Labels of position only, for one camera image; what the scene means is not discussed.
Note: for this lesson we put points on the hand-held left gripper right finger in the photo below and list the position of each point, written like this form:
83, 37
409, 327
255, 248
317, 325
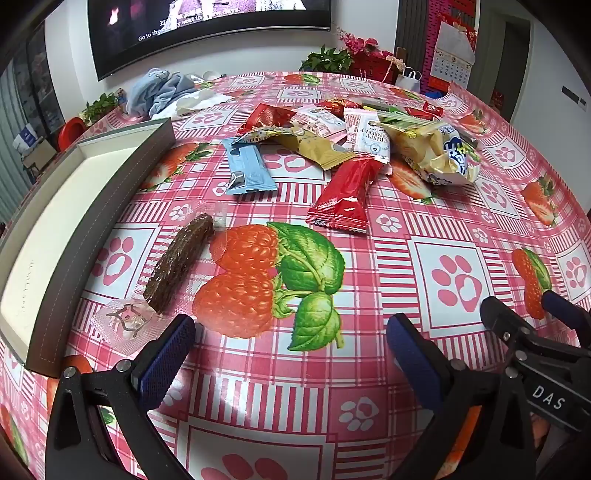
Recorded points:
415, 360

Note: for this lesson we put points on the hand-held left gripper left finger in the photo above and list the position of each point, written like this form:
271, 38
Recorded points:
168, 360

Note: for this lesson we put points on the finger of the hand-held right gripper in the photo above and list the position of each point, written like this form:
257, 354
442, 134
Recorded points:
565, 314
501, 321

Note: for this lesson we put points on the brown bar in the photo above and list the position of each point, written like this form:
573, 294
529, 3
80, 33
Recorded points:
178, 263

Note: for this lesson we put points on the grey cardboard box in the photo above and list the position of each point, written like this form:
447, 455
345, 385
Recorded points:
115, 207

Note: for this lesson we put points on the long red snack packet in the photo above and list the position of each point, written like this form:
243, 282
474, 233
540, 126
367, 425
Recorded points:
344, 194

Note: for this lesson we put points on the white chips bag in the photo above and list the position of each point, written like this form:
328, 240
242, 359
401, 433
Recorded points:
429, 147

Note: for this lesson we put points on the light blue snack packet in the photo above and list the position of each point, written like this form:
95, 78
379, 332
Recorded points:
249, 161

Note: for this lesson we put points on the pink white snack packet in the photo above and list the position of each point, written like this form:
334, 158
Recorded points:
367, 136
318, 121

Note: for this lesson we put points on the gold yellow snack packet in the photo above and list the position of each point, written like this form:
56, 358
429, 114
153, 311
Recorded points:
318, 150

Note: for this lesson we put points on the red patterned snack packet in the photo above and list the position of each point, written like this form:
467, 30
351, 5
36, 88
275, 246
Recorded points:
265, 117

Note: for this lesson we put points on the pink checked strawberry tablecloth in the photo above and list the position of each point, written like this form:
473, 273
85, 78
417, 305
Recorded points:
369, 277

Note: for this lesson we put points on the small red candy wrapper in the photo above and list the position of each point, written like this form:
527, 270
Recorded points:
432, 109

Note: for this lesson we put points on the green yellow snack packet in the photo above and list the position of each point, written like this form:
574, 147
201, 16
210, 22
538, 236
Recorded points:
399, 114

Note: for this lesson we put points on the blue bag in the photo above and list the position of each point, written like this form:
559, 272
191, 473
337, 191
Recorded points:
435, 94

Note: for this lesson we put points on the red plastic chair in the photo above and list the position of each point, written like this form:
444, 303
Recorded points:
71, 131

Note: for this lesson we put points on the white gift bag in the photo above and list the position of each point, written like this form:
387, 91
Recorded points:
408, 82

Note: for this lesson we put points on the grey curtain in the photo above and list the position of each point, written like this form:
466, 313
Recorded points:
14, 152

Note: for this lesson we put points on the small green leafy plant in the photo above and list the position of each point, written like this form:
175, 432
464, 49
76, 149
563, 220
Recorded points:
99, 107

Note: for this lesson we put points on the white cloth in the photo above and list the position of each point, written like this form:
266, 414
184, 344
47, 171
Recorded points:
203, 99

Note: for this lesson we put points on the white blue carton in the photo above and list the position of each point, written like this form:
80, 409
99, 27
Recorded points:
27, 137

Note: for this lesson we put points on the small red candy packet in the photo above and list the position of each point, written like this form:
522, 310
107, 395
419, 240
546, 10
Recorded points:
339, 105

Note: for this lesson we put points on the light blue cloth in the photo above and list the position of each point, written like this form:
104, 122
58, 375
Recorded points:
157, 90

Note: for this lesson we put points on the pink flowers in red basket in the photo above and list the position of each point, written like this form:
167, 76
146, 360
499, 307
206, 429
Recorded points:
369, 64

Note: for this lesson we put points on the glass display cabinet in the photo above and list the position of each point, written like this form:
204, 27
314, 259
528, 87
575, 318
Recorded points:
39, 87

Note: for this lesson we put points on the green potted plant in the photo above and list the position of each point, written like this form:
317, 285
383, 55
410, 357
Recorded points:
325, 60

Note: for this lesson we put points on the curved television screen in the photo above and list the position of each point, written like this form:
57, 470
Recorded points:
207, 18

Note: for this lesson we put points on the black wall panel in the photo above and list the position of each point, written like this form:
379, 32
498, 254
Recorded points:
574, 97

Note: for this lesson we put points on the wall calendar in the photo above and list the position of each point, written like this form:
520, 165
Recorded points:
452, 60

